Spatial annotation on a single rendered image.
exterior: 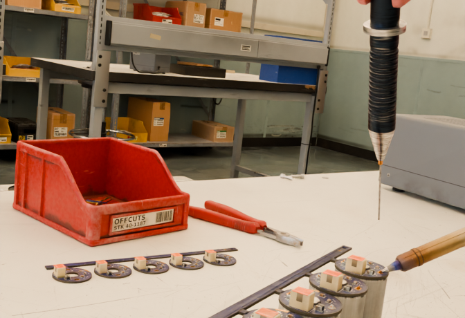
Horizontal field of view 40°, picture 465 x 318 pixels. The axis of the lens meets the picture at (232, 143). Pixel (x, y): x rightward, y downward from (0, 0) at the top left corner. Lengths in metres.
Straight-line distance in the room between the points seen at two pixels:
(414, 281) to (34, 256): 0.27
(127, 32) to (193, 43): 0.33
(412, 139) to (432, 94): 4.93
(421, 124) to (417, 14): 5.13
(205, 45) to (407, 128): 2.21
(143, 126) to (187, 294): 4.46
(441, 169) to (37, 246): 0.47
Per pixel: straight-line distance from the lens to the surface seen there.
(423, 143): 0.78
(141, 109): 4.95
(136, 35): 2.76
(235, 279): 0.45
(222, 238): 0.53
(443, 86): 5.66
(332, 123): 6.43
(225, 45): 3.01
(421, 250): 0.31
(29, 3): 4.38
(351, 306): 0.28
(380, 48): 0.25
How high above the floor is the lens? 0.91
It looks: 9 degrees down
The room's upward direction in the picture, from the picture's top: 6 degrees clockwise
